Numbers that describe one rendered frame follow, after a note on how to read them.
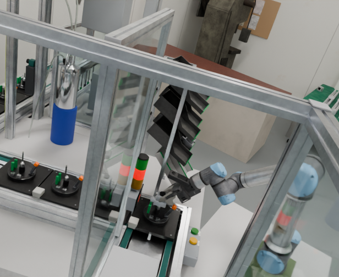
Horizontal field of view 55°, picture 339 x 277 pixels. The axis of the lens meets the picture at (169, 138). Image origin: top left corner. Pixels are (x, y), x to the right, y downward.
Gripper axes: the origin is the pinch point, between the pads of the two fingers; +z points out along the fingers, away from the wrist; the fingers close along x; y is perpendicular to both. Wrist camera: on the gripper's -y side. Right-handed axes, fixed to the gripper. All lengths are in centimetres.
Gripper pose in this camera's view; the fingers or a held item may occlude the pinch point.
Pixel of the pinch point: (160, 196)
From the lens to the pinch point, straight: 168.3
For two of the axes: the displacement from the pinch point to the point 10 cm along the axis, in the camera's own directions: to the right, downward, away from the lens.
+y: 5.9, 7.7, 2.6
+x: 1.6, -4.3, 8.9
